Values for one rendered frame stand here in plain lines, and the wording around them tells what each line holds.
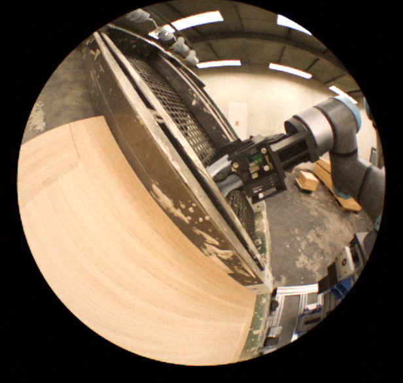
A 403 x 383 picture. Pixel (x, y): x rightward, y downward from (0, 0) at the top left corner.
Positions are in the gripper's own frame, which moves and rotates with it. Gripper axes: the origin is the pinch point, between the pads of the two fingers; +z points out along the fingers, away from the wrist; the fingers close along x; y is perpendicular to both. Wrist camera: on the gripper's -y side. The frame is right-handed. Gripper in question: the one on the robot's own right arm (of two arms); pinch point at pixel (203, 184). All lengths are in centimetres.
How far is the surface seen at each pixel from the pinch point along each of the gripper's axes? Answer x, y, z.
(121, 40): -72, -8, -2
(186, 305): 7.7, 20.3, 0.5
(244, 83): -152, -511, -131
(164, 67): -54, -32, -1
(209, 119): -15.1, -32.6, -1.6
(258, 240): 37.8, -13.3, 1.0
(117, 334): 1.4, 28.3, 0.4
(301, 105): 36, -490, -303
